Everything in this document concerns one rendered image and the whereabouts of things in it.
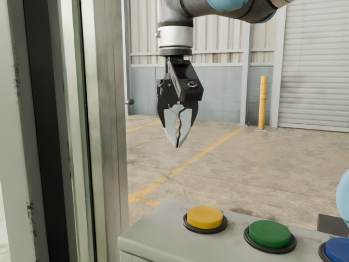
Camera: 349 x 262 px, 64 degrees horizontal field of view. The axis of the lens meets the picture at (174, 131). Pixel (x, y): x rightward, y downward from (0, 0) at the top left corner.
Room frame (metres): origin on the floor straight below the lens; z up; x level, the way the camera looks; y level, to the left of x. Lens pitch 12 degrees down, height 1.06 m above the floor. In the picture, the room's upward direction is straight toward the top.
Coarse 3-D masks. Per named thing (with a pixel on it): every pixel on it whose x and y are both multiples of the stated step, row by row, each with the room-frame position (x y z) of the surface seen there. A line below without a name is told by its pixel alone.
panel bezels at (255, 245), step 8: (184, 216) 0.30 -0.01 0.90; (224, 216) 0.30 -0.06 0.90; (184, 224) 0.28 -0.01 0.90; (224, 224) 0.28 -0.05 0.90; (200, 232) 0.27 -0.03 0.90; (208, 232) 0.26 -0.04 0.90; (216, 232) 0.27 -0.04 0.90; (248, 232) 0.27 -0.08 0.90; (248, 240) 0.25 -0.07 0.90; (296, 240) 0.25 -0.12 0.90; (256, 248) 0.24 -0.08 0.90; (264, 248) 0.24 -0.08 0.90; (272, 248) 0.24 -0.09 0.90; (280, 248) 0.24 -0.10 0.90; (288, 248) 0.24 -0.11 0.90; (320, 248) 0.24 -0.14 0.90; (320, 256) 0.23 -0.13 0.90
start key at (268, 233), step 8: (256, 224) 0.27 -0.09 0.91; (264, 224) 0.27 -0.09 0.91; (272, 224) 0.27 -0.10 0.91; (280, 224) 0.27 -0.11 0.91; (256, 232) 0.25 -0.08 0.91; (264, 232) 0.25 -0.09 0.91; (272, 232) 0.25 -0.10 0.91; (280, 232) 0.25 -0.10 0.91; (288, 232) 0.25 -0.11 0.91; (256, 240) 0.25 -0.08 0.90; (264, 240) 0.24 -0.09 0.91; (272, 240) 0.24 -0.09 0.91; (280, 240) 0.24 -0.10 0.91; (288, 240) 0.24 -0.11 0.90
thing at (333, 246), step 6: (330, 240) 0.24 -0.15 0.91; (336, 240) 0.24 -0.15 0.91; (342, 240) 0.24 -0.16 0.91; (348, 240) 0.24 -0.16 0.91; (330, 246) 0.23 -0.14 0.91; (336, 246) 0.23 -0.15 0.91; (342, 246) 0.23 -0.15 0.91; (348, 246) 0.23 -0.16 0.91; (330, 252) 0.22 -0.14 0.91; (336, 252) 0.22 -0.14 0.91; (342, 252) 0.22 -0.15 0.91; (348, 252) 0.22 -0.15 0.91; (330, 258) 0.22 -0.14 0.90; (336, 258) 0.22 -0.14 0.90; (342, 258) 0.21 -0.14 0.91; (348, 258) 0.21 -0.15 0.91
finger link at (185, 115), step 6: (186, 108) 0.61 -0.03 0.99; (180, 114) 0.60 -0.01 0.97; (186, 114) 0.60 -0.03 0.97; (180, 120) 0.60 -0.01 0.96; (186, 120) 0.60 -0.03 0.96; (180, 126) 0.61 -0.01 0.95; (186, 126) 0.60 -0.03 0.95; (180, 132) 0.60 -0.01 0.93; (186, 132) 0.60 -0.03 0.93; (180, 138) 0.60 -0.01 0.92; (180, 144) 0.60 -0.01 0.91
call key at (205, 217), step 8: (192, 208) 0.30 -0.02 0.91; (200, 208) 0.30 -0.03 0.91; (208, 208) 0.30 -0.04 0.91; (216, 208) 0.30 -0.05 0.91; (192, 216) 0.28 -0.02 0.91; (200, 216) 0.28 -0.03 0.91; (208, 216) 0.28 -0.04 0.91; (216, 216) 0.28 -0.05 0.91; (192, 224) 0.28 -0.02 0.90; (200, 224) 0.27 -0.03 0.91; (208, 224) 0.27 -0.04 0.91; (216, 224) 0.27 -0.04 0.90
